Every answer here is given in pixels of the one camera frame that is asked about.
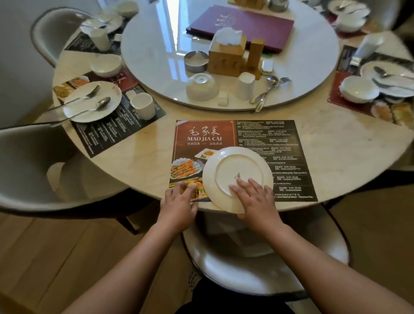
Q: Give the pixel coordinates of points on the person's right little finger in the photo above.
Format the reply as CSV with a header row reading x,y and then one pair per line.
x,y
269,192

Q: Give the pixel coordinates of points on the round marble turntable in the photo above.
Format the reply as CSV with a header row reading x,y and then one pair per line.
x,y
161,48

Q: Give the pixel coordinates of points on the wooden tissue box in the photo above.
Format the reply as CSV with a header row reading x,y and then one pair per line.
x,y
249,3
226,60

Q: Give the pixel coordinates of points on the wooden toothpick holder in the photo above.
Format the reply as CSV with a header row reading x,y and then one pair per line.
x,y
255,58

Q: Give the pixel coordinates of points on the white upturned bowl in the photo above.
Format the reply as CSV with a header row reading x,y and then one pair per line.
x,y
202,87

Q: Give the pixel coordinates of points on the maroon menu book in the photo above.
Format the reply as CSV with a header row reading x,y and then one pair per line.
x,y
258,26

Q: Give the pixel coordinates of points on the round metal ashtray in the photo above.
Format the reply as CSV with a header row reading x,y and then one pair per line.
x,y
278,5
195,61

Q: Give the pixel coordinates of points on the metal fork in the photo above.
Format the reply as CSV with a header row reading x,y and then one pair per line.
x,y
388,85
275,87
87,94

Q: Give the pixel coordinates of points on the white upturned dinner plate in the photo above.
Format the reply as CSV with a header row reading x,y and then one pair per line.
x,y
226,168

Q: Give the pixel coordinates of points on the small white chopstick rest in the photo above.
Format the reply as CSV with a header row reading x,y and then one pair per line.
x,y
223,98
117,37

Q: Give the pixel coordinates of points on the person's left forearm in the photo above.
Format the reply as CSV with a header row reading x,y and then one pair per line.
x,y
129,278

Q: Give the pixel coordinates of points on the metal spoon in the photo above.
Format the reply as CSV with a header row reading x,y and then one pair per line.
x,y
380,71
271,82
102,103

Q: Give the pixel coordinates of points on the person's left fingers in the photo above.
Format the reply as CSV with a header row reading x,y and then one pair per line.
x,y
179,192

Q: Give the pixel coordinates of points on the person's left hand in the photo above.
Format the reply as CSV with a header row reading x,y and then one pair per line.
x,y
178,210

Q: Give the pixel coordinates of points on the small white square dish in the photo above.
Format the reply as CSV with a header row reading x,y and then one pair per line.
x,y
267,67

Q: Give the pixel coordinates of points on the person's right hand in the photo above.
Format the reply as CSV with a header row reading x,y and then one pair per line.
x,y
258,210

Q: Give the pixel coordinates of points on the person's right middle finger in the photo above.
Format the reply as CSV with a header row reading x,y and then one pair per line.
x,y
245,187

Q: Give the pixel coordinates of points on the person's right forearm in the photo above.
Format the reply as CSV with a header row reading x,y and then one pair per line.
x,y
323,275

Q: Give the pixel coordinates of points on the grey padded chair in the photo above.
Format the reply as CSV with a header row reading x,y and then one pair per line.
x,y
245,268
26,161
51,32

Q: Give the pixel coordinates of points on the white upturned cup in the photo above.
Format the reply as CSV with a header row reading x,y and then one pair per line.
x,y
246,85

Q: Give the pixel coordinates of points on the white tissue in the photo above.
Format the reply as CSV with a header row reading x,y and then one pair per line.
x,y
226,35

